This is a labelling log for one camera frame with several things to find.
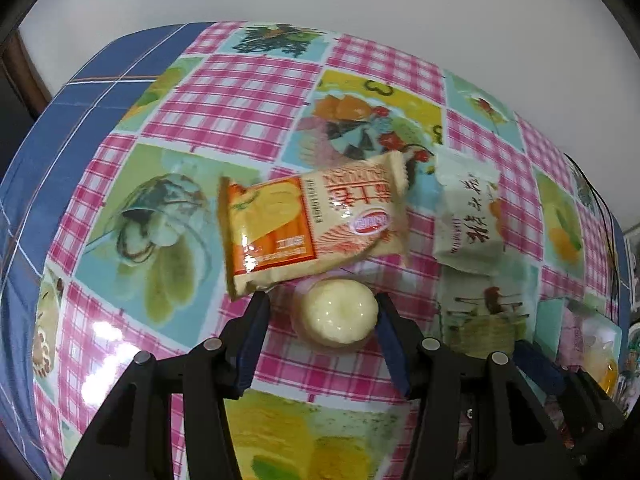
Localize orange cream cake packet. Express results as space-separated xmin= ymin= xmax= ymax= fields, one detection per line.
xmin=217 ymin=151 xmax=409 ymax=300

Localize white persimmon snack packet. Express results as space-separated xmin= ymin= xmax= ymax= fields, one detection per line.
xmin=433 ymin=146 xmax=504 ymax=276

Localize small round white candy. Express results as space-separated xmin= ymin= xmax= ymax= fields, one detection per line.
xmin=290 ymin=274 xmax=378 ymax=354

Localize black cable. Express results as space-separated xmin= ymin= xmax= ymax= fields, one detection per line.
xmin=564 ymin=154 xmax=622 ymax=321

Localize clear round pastry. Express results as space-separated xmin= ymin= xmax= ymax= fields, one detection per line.
xmin=556 ymin=300 xmax=622 ymax=396

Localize teal cardboard box tray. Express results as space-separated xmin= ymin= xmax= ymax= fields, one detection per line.
xmin=534 ymin=298 xmax=622 ymax=396

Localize blue plaid cloth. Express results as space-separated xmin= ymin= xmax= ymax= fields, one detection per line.
xmin=1 ymin=23 xmax=206 ymax=479

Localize patchwork plastic tablecloth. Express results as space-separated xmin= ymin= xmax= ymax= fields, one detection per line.
xmin=32 ymin=22 xmax=630 ymax=479

